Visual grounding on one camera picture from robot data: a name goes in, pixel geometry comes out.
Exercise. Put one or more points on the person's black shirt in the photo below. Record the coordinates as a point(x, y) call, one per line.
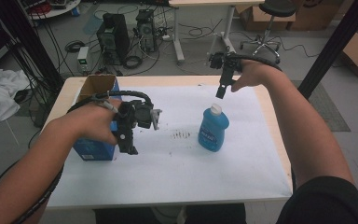
point(323, 202)

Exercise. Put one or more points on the black computer tower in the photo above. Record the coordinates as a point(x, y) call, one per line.
point(113, 37)

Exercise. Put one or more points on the blue cardboard box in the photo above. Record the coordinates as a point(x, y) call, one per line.
point(95, 151)

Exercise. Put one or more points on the blue bottle with white cap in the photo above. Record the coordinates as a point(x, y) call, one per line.
point(213, 130)

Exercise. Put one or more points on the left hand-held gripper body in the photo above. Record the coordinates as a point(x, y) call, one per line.
point(143, 115)

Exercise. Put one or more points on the white power strip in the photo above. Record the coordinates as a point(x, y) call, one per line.
point(166, 38)

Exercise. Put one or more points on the white cloth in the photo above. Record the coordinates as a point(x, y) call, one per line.
point(0, 93)

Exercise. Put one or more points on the person's black pants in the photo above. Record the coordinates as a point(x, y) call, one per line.
point(121, 216)

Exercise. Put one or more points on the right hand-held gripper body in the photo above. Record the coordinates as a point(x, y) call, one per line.
point(227, 60)

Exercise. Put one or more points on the black metal post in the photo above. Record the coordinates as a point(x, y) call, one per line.
point(332, 46)

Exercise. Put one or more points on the round white table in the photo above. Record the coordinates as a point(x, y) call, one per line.
point(59, 11)

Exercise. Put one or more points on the white power supply unit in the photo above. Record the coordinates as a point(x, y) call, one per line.
point(83, 59)

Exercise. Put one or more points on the grey floor mat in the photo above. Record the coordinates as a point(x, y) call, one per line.
point(326, 109)

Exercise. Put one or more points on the person's left hand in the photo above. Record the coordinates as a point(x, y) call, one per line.
point(94, 123)

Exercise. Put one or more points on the person's right hand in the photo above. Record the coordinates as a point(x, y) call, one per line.
point(254, 74)

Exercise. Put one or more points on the black stool chair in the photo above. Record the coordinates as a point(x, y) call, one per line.
point(278, 7)

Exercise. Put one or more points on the white paper sheet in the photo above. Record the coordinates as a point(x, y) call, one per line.
point(174, 174)

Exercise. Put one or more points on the white-legged wooden desk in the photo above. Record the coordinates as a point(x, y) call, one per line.
point(178, 31)

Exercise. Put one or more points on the grey computer tower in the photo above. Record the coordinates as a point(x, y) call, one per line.
point(146, 29)

